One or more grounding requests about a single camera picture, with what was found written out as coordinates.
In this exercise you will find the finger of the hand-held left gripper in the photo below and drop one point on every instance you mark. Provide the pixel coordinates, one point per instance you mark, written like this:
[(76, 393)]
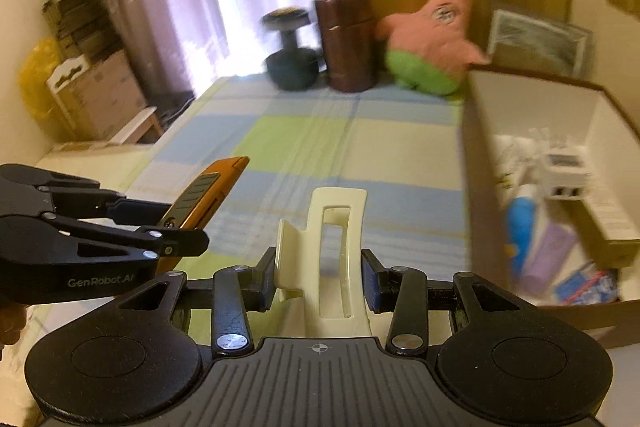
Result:
[(145, 212), (185, 242)]

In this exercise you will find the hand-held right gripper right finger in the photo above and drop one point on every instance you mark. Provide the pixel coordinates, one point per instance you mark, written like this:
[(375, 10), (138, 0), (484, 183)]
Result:
[(370, 279)]

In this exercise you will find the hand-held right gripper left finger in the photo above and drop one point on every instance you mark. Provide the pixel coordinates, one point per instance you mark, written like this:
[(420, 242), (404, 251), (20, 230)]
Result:
[(267, 279)]

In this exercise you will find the orange utility knife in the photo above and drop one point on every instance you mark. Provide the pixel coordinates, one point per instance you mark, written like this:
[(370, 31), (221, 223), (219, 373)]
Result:
[(210, 192)]

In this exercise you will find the cream hair clip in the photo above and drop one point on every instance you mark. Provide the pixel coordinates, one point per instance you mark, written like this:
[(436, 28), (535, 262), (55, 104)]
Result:
[(340, 207)]

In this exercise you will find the brown cardboard box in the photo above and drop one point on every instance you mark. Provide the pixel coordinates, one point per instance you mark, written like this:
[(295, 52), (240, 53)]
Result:
[(482, 187)]

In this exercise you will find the blue tube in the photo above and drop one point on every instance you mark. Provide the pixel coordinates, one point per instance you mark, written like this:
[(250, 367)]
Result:
[(520, 227)]

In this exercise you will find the purple tube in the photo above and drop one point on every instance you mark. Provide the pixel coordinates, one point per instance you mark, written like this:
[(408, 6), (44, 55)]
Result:
[(550, 252)]

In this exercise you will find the blue packet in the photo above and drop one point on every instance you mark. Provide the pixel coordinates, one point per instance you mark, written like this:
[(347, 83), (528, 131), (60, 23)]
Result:
[(585, 284)]

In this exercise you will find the white wifi extender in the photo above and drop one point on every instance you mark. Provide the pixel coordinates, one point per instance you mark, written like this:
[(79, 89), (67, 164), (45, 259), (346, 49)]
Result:
[(565, 167)]

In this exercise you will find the gold product box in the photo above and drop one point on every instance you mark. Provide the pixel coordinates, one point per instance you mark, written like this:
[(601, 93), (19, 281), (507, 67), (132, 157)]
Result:
[(610, 212)]

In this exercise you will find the beige printed sheet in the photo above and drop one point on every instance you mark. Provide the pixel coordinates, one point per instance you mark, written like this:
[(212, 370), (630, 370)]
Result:
[(90, 154)]

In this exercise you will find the white stool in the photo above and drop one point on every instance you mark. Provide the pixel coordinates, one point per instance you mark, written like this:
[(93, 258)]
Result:
[(135, 122)]

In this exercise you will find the plaid blanket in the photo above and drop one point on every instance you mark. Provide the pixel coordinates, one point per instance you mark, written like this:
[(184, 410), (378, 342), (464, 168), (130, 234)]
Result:
[(300, 132)]

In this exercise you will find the white scalloped carton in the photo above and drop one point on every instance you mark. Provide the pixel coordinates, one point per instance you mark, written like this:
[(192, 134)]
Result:
[(65, 74)]

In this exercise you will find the yellow plastic bag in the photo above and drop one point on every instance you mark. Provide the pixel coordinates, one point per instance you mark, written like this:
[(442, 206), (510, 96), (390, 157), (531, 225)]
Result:
[(35, 82)]

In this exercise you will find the dark glass humidifier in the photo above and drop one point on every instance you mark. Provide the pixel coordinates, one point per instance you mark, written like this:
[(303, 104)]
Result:
[(292, 69)]

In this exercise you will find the brown metal jar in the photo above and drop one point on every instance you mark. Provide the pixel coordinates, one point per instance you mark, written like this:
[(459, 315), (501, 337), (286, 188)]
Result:
[(347, 47)]

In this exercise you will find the pink starfish plush toy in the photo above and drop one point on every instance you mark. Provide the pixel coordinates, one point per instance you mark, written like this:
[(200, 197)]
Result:
[(430, 42)]

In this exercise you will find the framed picture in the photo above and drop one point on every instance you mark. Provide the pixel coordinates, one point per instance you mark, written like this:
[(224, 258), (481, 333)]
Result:
[(535, 39)]

